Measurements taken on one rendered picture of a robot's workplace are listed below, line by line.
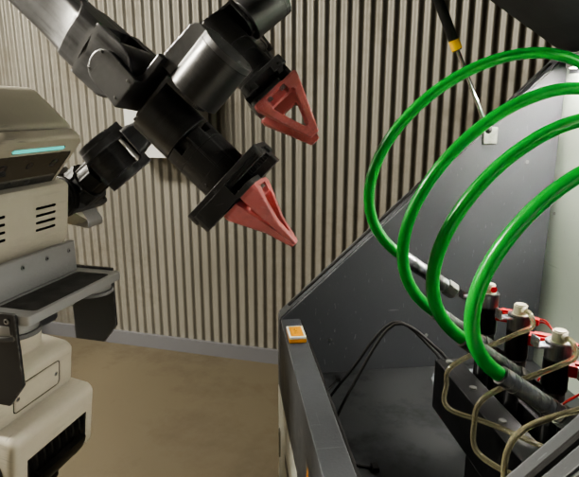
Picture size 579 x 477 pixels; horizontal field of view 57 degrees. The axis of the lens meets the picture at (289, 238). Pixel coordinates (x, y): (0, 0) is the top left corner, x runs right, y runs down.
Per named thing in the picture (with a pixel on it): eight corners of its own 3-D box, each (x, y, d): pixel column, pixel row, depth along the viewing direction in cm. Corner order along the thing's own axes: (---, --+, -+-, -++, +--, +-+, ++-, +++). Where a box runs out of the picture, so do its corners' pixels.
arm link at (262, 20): (225, 88, 80) (186, 40, 78) (282, 40, 82) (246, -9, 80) (239, 72, 69) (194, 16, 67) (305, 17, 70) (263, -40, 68)
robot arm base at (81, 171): (80, 172, 119) (43, 179, 108) (104, 151, 116) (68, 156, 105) (104, 204, 119) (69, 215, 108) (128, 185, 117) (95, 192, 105)
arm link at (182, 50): (134, 82, 62) (80, 68, 53) (196, 0, 58) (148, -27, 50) (200, 156, 60) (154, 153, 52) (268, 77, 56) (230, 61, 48)
